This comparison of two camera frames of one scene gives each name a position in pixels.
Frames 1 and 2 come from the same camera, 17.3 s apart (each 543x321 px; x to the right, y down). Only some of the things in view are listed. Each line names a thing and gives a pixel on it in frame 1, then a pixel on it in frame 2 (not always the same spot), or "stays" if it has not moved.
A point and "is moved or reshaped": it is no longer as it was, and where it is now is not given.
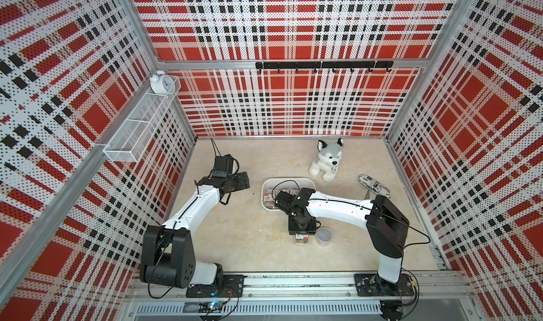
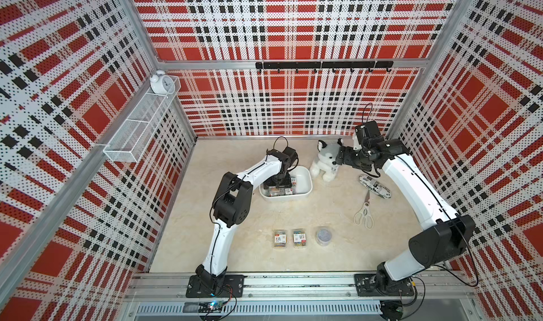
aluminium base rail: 432,286 stays
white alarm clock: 162,83 stays
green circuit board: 215,307 stays
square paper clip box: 302,239 stays
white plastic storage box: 270,187 is moved or reshaped
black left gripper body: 237,182 to 281,180
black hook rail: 325,65 stays
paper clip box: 268,199 to 280,239
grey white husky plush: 327,160 stays
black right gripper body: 306,226 to 358,158
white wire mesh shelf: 128,143 stays
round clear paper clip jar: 324,236 stays
